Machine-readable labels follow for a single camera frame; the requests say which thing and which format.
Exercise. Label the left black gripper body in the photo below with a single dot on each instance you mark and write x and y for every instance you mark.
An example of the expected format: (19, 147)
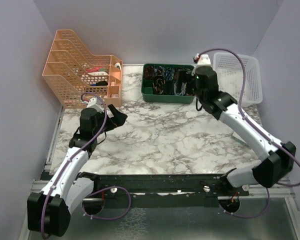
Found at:
(112, 122)

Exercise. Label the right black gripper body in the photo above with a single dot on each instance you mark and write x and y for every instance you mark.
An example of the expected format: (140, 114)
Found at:
(186, 76)

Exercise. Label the black floral necktie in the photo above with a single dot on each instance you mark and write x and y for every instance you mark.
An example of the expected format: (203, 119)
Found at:
(158, 85)

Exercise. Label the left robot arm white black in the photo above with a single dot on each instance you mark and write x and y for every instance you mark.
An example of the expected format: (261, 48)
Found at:
(49, 211)

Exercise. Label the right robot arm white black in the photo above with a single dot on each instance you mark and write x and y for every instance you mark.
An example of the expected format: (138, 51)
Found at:
(276, 157)

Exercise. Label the grey blue rolled tie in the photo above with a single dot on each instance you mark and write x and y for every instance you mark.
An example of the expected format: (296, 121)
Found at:
(179, 89)

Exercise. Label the white plastic basket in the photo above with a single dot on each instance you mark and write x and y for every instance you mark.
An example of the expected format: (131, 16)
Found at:
(230, 77)

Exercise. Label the green compartment tray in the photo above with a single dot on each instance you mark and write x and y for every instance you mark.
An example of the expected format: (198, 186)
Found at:
(168, 72)

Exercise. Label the orange plastic file organizer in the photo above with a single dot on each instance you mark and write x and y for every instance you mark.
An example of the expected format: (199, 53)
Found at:
(71, 70)

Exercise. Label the small white red box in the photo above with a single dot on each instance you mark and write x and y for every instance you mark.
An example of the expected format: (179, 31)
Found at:
(238, 139)

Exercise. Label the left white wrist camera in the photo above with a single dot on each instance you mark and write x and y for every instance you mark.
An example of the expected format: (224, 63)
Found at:
(94, 103)

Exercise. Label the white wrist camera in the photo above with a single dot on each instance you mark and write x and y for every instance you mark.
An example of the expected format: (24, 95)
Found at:
(94, 103)
(202, 60)

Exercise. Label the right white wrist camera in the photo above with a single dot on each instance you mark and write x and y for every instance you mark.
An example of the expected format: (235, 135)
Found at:
(202, 60)

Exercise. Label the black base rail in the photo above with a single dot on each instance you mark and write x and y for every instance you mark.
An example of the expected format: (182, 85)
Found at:
(158, 191)

